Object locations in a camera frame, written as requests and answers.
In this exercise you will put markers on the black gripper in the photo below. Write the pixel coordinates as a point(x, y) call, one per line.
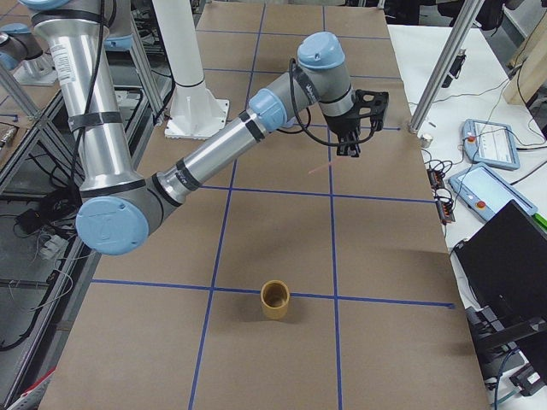
point(342, 124)

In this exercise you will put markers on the pink chopstick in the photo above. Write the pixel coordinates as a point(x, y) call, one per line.
point(323, 168)

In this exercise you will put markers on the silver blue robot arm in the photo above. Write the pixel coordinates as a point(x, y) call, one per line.
point(121, 208)
point(18, 45)

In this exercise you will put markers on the tan bamboo cup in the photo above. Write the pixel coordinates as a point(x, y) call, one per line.
point(275, 299)

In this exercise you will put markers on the small silver metal cylinder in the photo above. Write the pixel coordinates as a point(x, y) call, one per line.
point(426, 140)

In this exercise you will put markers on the near teach pendant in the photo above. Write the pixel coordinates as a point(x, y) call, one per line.
point(486, 192)

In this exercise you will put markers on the teach pendant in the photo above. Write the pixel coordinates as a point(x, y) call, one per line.
point(490, 143)
point(486, 192)

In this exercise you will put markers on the far teach pendant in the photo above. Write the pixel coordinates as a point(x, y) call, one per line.
point(490, 143)

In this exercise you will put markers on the black laptop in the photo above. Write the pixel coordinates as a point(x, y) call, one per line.
point(505, 263)

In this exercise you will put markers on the wooden beam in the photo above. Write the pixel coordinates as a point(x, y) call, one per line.
point(532, 74)

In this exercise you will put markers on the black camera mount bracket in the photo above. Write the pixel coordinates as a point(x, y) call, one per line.
point(372, 105)

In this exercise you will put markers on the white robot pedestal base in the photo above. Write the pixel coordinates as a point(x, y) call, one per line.
point(194, 110)

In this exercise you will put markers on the aluminium frame post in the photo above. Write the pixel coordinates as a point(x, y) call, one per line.
point(458, 33)

